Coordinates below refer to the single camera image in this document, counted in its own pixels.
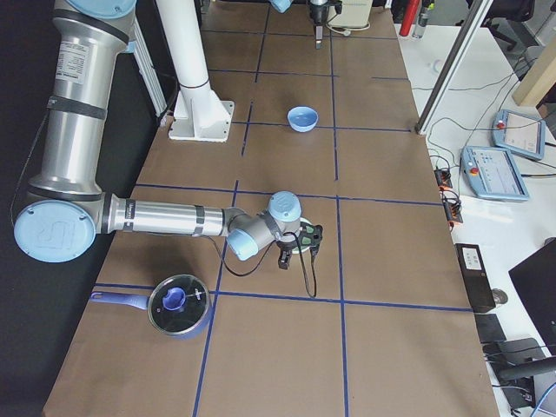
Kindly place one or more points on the green bowl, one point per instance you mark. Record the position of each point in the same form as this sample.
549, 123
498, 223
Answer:
305, 236

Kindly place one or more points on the purple saucepan with glass lid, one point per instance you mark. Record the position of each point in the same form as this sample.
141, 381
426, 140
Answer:
179, 307

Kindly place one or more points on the cream white appliance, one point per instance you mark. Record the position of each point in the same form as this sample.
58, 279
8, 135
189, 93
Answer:
352, 14

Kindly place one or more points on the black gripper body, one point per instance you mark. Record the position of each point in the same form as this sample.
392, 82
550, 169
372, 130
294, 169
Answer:
316, 13
285, 248

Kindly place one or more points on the clear plastic bottle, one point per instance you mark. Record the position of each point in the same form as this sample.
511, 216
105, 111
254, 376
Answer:
427, 6

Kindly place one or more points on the black laptop corner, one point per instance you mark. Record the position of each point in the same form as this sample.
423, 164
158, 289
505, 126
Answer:
534, 281

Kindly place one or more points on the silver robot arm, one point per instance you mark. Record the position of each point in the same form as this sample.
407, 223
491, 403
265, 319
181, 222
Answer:
283, 5
69, 209

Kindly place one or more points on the red fire extinguisher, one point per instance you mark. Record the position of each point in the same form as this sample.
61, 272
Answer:
411, 9

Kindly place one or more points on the black power adapter box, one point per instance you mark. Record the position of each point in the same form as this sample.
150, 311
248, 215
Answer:
479, 292

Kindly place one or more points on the far blue teach pendant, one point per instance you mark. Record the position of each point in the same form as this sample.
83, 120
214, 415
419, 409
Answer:
523, 135

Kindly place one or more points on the aluminium frame post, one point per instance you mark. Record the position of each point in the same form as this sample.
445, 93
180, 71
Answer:
475, 17

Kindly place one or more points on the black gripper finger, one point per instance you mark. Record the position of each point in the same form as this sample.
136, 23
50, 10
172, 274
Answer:
284, 259
318, 36

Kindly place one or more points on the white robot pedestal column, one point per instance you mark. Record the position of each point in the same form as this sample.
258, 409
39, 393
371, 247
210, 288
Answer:
199, 114

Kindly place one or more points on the orange black connector strip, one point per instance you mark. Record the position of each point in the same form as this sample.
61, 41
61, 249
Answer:
451, 201

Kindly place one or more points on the blue teach pendant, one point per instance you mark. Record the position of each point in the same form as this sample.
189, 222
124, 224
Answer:
492, 174
523, 135

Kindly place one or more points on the blue bowl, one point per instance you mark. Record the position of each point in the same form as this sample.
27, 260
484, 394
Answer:
302, 118

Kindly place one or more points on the near blue teach pendant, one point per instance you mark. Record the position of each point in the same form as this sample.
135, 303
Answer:
492, 174

